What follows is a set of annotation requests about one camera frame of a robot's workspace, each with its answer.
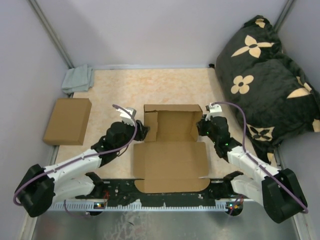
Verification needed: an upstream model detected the black floral plush pillow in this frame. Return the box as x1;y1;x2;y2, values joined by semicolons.
214;15;320;163

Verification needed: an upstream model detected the aluminium corner post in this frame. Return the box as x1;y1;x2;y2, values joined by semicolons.
273;0;296;33
27;0;75;69

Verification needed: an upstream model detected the right aluminium corner post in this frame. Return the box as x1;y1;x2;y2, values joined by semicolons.
273;0;296;33

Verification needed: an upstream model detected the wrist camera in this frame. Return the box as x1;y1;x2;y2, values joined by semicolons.
205;103;223;121
117;107;137;126

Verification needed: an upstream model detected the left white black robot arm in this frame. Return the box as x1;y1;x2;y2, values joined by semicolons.
13;120;150;218

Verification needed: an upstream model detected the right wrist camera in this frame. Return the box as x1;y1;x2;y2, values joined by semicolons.
205;103;223;121

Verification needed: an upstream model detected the aluminium frame rail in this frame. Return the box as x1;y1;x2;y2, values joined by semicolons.
22;181;307;240

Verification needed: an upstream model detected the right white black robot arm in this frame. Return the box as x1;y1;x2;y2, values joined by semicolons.
197;114;308;223

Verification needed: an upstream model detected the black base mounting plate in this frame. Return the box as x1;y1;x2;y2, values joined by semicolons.
76;178;245;216

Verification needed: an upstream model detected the folded brown cardboard box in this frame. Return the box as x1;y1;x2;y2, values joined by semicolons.
43;98;92;146

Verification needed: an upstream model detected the left aluminium corner post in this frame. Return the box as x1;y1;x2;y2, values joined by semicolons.
27;0;75;69

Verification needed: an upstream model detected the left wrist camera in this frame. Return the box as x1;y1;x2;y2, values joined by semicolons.
117;107;137;126

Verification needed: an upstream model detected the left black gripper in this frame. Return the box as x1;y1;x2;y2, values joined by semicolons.
115;120;150;152

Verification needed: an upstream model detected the grey folded cloth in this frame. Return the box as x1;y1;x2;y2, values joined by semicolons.
61;64;94;94

